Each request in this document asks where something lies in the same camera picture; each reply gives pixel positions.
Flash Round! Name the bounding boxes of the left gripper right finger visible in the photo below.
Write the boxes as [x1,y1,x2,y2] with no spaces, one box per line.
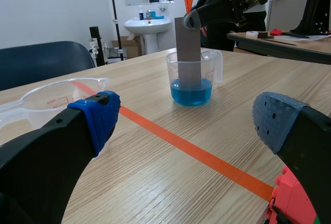
[252,92,331,224]

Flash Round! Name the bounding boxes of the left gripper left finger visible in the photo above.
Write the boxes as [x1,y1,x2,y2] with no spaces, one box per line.
[0,91,122,224]

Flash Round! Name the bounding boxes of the grey metal plate orange strip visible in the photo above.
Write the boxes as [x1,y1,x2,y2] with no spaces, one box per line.
[174,0,202,92]

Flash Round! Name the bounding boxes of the person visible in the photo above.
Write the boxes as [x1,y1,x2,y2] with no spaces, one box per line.
[199,0,267,52]

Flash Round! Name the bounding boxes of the toy brick block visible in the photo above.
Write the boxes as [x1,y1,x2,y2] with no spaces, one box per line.
[265,166,321,224]

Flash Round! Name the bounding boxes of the empty clear plastic beaker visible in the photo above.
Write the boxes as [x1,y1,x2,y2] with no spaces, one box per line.
[0,77,116,157]

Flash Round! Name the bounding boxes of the white wash basin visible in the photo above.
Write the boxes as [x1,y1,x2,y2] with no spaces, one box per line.
[124,16,173,55]

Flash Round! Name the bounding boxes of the wooden desk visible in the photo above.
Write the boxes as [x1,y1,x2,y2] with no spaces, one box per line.
[227,29,331,66]

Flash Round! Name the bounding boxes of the brown cardboard box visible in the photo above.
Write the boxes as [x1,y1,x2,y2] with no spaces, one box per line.
[111,35,143,59]

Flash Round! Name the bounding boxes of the clear beaker with blue liquid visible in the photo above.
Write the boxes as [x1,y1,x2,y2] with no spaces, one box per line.
[165,50,223,107]

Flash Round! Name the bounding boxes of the dark blue chair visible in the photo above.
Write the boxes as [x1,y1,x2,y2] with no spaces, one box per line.
[0,40,96,92]

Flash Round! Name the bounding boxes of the thin black pole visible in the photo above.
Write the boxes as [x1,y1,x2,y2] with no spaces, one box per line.
[107,0,125,62]

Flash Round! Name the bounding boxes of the black metal stand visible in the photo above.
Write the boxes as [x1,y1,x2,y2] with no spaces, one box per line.
[290,0,331,35]

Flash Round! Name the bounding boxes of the thick black post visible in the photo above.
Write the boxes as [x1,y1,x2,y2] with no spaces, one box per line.
[89,26,108,67]

